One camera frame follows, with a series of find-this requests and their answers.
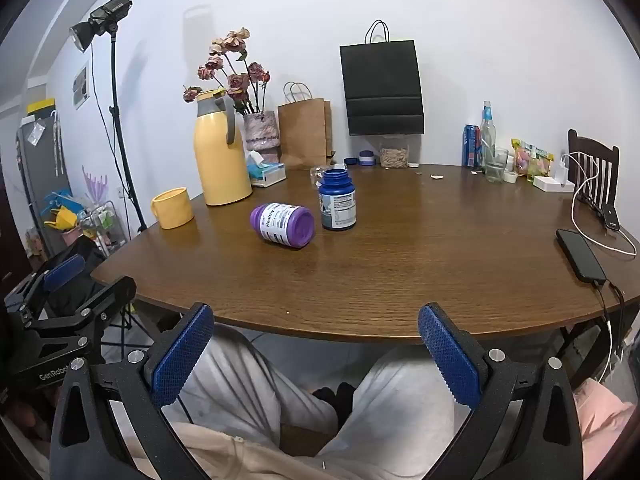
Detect colourful snack bag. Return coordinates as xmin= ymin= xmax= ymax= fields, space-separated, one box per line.
xmin=511 ymin=139 xmax=555 ymax=177

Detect clear drinking glass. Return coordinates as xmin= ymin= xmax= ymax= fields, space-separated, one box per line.
xmin=484 ymin=147 xmax=508 ymax=183

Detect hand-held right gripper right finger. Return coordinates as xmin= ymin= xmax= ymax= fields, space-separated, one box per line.
xmin=418 ymin=302 xmax=585 ymax=480

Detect blue pill bottle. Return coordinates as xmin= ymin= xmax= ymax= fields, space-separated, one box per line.
xmin=318 ymin=168 xmax=358 ymax=232

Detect tissue box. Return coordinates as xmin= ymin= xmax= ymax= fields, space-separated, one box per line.
xmin=246 ymin=151 xmax=287 ymax=188

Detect brown paper bag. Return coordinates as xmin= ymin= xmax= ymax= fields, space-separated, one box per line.
xmin=277 ymin=81 xmax=333 ymax=171

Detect yellow thermos jug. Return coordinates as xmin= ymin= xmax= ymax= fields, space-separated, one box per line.
xmin=193 ymin=87 xmax=253 ymax=207

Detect pink cloth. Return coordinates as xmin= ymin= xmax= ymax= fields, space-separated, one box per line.
xmin=572 ymin=377 xmax=636 ymax=461

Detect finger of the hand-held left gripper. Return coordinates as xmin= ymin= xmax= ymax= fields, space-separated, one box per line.
xmin=25 ymin=276 xmax=137 ymax=346
xmin=4 ymin=254 xmax=86 ymax=311

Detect black phone cable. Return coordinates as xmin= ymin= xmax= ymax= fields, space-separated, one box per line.
xmin=594 ymin=280 xmax=627 ymax=376

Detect dried pink flowers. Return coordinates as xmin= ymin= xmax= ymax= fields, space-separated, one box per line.
xmin=182 ymin=27 xmax=271 ymax=113

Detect black paper bag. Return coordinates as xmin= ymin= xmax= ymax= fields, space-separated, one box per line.
xmin=340 ymin=20 xmax=425 ymax=136

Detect person's right leg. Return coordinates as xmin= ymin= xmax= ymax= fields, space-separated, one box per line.
xmin=317 ymin=345 xmax=501 ymax=480

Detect clear snack jar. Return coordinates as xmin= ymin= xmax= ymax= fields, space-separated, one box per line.
xmin=378 ymin=135 xmax=410 ymax=168

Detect person's left hand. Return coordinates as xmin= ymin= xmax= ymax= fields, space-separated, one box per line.
xmin=7 ymin=400 xmax=51 ymax=438

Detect black light stand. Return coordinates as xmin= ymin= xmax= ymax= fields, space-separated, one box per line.
xmin=90 ymin=25 xmax=166 ymax=351

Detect black studio light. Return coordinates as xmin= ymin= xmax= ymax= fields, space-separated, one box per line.
xmin=69 ymin=0 xmax=133 ymax=53

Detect pink textured vase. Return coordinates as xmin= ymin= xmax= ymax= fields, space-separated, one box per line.
xmin=243 ymin=111 xmax=278 ymax=152

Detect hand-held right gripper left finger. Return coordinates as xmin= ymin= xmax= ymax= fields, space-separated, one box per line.
xmin=49 ymin=302 xmax=215 ymax=480

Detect clear glass bottle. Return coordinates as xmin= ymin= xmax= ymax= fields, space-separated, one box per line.
xmin=479 ymin=101 xmax=497 ymax=168

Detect metal wire rack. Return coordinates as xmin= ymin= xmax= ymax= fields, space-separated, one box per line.
xmin=77 ymin=200 xmax=131 ymax=256

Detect purple pill bottle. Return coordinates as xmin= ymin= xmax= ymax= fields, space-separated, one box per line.
xmin=250 ymin=203 xmax=316 ymax=249

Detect dark wooden chair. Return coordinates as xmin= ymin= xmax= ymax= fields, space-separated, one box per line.
xmin=567 ymin=129 xmax=621 ymax=211

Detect person's leg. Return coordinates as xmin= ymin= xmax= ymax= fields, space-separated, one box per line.
xmin=165 ymin=330 xmax=341 ymax=441
xmin=317 ymin=345 xmax=501 ymax=480

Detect wall photo sheet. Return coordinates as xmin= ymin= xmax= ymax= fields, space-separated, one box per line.
xmin=72 ymin=62 xmax=91 ymax=108

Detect yellow toy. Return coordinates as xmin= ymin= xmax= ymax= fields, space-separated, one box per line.
xmin=44 ymin=207 xmax=81 ymax=233

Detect person's left leg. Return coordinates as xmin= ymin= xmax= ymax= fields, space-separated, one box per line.
xmin=165 ymin=330 xmax=341 ymax=441

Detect beige cloth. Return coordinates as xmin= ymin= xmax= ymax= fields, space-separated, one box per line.
xmin=170 ymin=422 xmax=321 ymax=480

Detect white power strip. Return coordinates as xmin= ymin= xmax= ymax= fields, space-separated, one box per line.
xmin=532 ymin=154 xmax=575 ymax=192

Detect grey refrigerator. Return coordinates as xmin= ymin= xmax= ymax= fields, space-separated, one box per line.
xmin=15 ymin=110 xmax=71 ymax=256

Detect purple plant ornament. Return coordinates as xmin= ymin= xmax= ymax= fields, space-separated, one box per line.
xmin=82 ymin=165 xmax=109 ymax=204

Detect blue drink can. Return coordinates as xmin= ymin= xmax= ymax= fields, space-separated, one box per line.
xmin=462 ymin=124 xmax=482 ymax=167

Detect black smartphone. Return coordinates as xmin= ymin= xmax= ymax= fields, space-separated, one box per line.
xmin=556 ymin=229 xmax=607 ymax=283

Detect white charging cable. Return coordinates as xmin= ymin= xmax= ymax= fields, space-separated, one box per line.
xmin=567 ymin=152 xmax=637 ymax=258

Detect yellow mug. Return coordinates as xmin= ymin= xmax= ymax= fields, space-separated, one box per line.
xmin=151 ymin=187 xmax=195 ymax=230

